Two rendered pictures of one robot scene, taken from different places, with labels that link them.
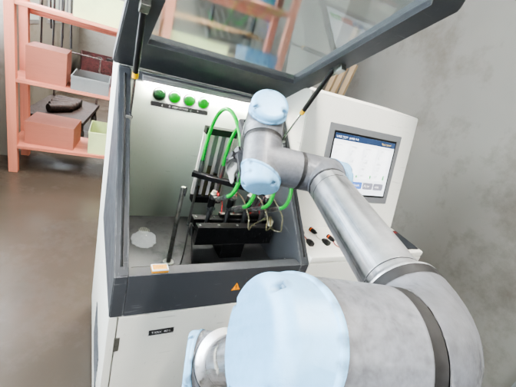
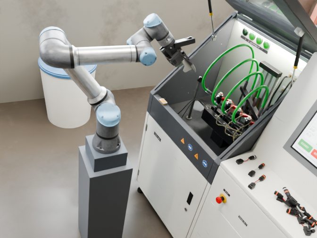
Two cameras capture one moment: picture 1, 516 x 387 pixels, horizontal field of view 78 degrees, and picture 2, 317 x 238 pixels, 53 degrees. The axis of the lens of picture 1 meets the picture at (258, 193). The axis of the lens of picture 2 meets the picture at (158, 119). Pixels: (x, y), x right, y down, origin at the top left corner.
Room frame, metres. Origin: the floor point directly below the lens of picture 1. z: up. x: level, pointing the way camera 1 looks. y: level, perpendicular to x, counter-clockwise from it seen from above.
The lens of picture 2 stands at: (0.57, -1.39, 2.09)
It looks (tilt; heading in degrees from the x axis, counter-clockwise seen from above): 38 degrees down; 83
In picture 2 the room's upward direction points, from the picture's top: 12 degrees clockwise
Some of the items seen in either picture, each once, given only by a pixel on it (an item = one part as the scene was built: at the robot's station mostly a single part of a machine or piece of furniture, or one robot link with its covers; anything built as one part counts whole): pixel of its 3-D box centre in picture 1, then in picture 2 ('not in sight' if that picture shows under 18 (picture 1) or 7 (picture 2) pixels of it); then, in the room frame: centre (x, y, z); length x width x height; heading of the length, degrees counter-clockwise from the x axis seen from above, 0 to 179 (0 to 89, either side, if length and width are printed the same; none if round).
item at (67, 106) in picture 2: not in sight; (68, 89); (0.00, 1.14, 0.31); 0.51 x 0.51 x 0.62
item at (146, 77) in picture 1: (211, 92); (271, 38); (1.33, 0.30, 1.43); 0.54 x 0.03 x 0.02; 122
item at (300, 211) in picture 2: not in sight; (296, 208); (1.37, -0.54, 1.01); 0.23 x 0.11 x 0.06; 122
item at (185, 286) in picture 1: (219, 283); (180, 133); (0.91, 0.04, 0.87); 0.62 x 0.04 x 0.16; 122
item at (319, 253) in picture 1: (356, 242); (286, 208); (1.35, -0.51, 0.96); 0.70 x 0.22 x 0.03; 122
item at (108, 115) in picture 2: not in sight; (108, 119); (0.48, -0.15, 1.07); 0.13 x 0.12 x 0.14; 106
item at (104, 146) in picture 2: not in sight; (106, 137); (0.48, -0.16, 0.95); 0.15 x 0.15 x 0.10
